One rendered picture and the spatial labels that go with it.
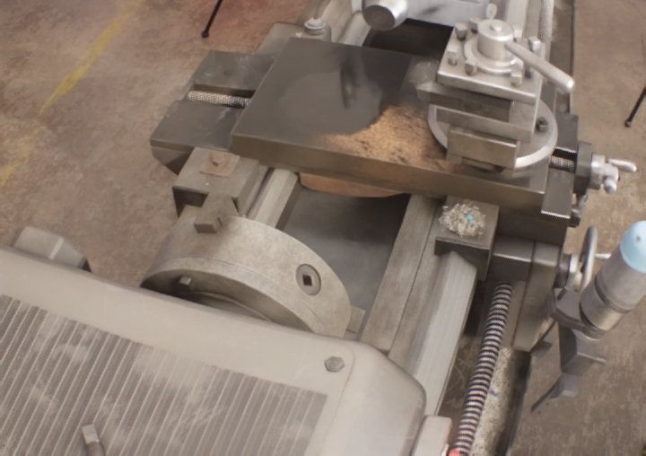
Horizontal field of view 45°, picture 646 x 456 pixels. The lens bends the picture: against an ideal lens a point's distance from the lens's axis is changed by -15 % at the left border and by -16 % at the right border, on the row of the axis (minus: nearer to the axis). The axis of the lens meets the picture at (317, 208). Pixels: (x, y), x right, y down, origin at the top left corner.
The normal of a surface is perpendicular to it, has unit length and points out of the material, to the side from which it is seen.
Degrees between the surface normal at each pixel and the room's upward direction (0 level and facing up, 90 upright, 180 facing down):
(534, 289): 90
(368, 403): 45
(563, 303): 25
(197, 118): 0
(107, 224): 0
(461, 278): 36
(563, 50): 0
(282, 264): 30
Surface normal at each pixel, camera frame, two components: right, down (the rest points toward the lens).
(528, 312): -0.30, 0.69
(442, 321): 0.52, -0.46
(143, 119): -0.04, -0.70
